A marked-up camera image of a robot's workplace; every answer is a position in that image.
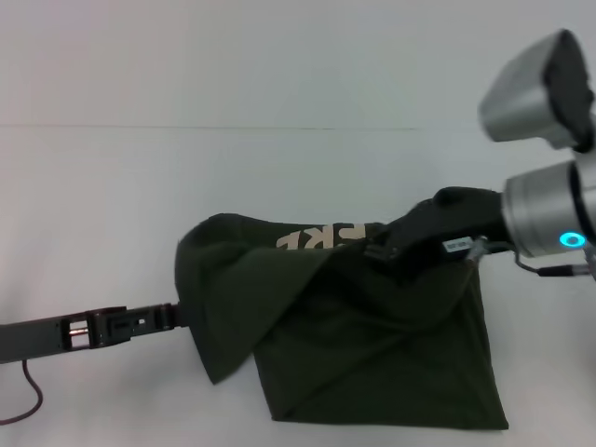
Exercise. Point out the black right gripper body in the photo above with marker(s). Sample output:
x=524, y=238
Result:
x=447, y=219

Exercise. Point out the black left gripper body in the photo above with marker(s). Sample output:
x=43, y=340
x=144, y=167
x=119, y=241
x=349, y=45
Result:
x=51, y=335

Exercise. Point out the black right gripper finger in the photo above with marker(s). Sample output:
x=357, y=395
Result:
x=379, y=249

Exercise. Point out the dark green shirt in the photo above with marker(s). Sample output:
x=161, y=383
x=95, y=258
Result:
x=349, y=326

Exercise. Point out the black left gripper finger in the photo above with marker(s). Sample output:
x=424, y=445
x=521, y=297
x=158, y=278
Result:
x=149, y=319

